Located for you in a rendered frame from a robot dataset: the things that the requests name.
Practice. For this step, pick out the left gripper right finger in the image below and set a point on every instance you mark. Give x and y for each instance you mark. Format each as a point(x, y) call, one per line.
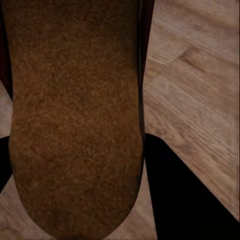
point(183, 207)

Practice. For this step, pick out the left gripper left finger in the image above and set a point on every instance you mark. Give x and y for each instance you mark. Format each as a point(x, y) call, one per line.
point(5, 164)

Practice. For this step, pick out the sandal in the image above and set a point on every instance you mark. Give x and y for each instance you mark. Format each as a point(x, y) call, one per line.
point(74, 70)

